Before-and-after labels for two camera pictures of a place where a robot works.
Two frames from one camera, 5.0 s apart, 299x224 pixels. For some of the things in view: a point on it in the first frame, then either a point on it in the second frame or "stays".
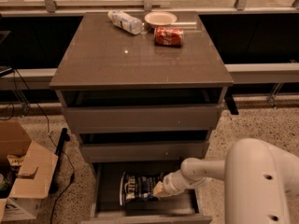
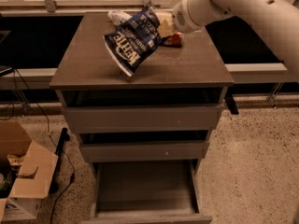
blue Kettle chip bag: (134, 188) -> (136, 39)
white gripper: (169, 183) -> (186, 20)
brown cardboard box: (27, 172) stays
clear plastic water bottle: (125, 21) stays
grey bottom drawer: (181, 206) stays
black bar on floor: (59, 151) stays
